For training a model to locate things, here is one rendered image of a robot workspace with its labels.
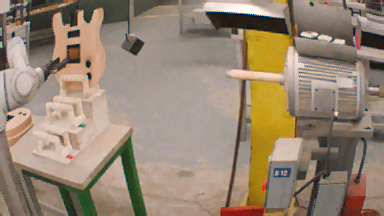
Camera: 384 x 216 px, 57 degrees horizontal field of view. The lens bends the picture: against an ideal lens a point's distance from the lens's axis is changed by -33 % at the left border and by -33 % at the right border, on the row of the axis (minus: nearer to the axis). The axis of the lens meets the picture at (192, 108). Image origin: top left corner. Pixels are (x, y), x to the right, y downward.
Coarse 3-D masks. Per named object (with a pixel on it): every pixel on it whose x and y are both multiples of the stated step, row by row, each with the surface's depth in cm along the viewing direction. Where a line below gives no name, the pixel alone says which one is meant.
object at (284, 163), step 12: (276, 144) 149; (288, 144) 146; (300, 144) 145; (276, 156) 140; (288, 156) 139; (300, 156) 148; (276, 168) 138; (288, 168) 137; (276, 180) 140; (288, 180) 139; (312, 180) 154; (276, 192) 142; (288, 192) 140; (264, 204) 146; (276, 204) 144; (288, 204) 142
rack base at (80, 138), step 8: (56, 120) 202; (64, 120) 202; (88, 120) 200; (64, 128) 193; (80, 128) 193; (88, 128) 198; (72, 136) 189; (80, 136) 191; (88, 136) 198; (64, 144) 194; (72, 144) 191; (80, 144) 191; (88, 144) 198
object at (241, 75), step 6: (234, 72) 169; (240, 72) 168; (246, 72) 167; (252, 72) 167; (258, 72) 167; (234, 78) 169; (240, 78) 168; (246, 78) 168; (252, 78) 167; (258, 78) 166; (264, 78) 165; (270, 78) 164; (276, 78) 164
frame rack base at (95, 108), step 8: (72, 96) 207; (80, 96) 206; (104, 96) 210; (72, 104) 204; (88, 104) 199; (96, 104) 203; (104, 104) 211; (64, 112) 208; (88, 112) 201; (96, 112) 204; (104, 112) 211; (96, 120) 204; (104, 120) 212; (96, 128) 205; (104, 128) 212; (96, 136) 205
